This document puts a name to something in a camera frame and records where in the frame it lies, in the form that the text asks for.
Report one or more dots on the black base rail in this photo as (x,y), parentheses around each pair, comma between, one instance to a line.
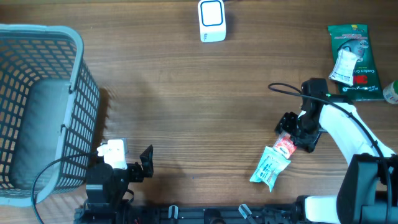
(206,215)

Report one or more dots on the white carton box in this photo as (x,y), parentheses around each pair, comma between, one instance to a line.
(344,67)

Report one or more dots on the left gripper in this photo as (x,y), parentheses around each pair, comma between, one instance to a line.
(138,175)

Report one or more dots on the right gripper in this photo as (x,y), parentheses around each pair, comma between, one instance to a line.
(285,123)

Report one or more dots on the grey plastic basket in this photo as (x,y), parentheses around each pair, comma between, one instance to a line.
(49,107)

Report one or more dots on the white barcode scanner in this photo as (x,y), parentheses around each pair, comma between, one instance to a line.
(212,21)

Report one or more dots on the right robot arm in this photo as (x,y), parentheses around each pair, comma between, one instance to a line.
(368,193)

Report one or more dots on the green lid jar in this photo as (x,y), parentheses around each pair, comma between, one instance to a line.
(390,93)

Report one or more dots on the mint wet wipes pack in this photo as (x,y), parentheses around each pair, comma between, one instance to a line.
(270,165)

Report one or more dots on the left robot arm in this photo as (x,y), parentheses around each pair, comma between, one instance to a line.
(106,187)

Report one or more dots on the green 3M gloves package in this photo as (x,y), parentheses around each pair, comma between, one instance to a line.
(355,38)

